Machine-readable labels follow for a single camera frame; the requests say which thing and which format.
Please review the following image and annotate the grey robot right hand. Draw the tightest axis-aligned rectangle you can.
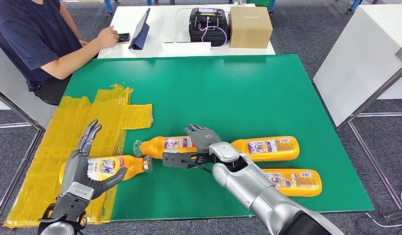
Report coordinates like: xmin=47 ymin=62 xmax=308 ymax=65
xmin=183 ymin=123 xmax=222 ymax=154

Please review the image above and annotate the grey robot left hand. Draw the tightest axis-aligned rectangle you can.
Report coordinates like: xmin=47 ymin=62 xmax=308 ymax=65
xmin=60 ymin=118 xmax=128 ymax=200

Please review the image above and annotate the orange plastic bottle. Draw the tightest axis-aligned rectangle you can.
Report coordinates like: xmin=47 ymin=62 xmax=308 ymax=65
xmin=58 ymin=154 xmax=154 ymax=184
xmin=230 ymin=136 xmax=300 ymax=163
xmin=262 ymin=168 xmax=323 ymax=198
xmin=133 ymin=136 xmax=199 ymax=160

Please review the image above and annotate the green table mat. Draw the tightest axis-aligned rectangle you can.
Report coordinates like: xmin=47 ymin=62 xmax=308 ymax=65
xmin=60 ymin=54 xmax=374 ymax=222

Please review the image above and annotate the yellow taped cardboard sheet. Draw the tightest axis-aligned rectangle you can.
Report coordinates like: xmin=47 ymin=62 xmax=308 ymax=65
xmin=3 ymin=84 xmax=154 ymax=229

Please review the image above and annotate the white table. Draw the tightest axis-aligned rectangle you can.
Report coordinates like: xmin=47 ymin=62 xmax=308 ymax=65
xmin=0 ymin=39 xmax=57 ymax=224
xmin=97 ymin=3 xmax=276 ymax=59
xmin=313 ymin=4 xmax=402 ymax=210

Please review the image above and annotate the black controller case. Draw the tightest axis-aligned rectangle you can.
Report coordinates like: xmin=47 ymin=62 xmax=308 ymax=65
xmin=188 ymin=7 xmax=230 ymax=47

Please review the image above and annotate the brown cardboard box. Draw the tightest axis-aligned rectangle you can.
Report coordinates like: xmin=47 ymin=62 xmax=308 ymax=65
xmin=228 ymin=6 xmax=273 ymax=49

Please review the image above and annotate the dark blue tablet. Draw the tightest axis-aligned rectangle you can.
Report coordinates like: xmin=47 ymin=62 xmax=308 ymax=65
xmin=128 ymin=8 xmax=151 ymax=51

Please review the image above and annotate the person's right hand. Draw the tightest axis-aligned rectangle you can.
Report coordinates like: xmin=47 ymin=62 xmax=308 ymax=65
xmin=95 ymin=25 xmax=120 ymax=50

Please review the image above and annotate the person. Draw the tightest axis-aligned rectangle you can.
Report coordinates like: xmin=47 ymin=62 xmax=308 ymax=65
xmin=0 ymin=0 xmax=120 ymax=106

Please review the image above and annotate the green plastic crate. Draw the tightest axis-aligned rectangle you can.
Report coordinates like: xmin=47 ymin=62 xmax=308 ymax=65
xmin=246 ymin=0 xmax=273 ymax=8

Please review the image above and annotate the blue metal rack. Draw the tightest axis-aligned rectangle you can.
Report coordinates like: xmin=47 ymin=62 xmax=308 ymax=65
xmin=346 ymin=0 xmax=363 ymax=14

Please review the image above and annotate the grey metal stand foot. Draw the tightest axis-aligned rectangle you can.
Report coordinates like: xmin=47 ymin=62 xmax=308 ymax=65
xmin=382 ymin=207 xmax=402 ymax=224

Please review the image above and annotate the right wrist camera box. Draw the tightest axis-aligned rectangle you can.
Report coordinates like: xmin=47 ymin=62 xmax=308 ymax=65
xmin=161 ymin=150 xmax=203 ymax=170

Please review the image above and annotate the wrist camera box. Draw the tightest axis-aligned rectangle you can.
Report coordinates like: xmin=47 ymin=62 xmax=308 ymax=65
xmin=161 ymin=150 xmax=203 ymax=170
xmin=50 ymin=193 xmax=89 ymax=223

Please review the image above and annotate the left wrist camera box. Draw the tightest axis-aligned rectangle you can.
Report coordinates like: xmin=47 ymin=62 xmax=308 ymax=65
xmin=50 ymin=193 xmax=89 ymax=223

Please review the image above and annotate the white floor cable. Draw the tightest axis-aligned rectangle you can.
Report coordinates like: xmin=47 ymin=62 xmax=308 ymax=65
xmin=364 ymin=176 xmax=402 ymax=228

